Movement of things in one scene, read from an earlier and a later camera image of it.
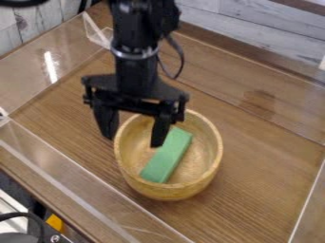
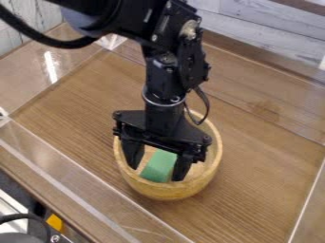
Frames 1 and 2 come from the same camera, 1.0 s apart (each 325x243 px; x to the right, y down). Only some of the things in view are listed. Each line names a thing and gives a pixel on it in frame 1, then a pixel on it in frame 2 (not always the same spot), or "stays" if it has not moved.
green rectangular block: x=165 y=159 stays
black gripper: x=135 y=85 → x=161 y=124
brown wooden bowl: x=195 y=165 stays
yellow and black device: x=56 y=231 stays
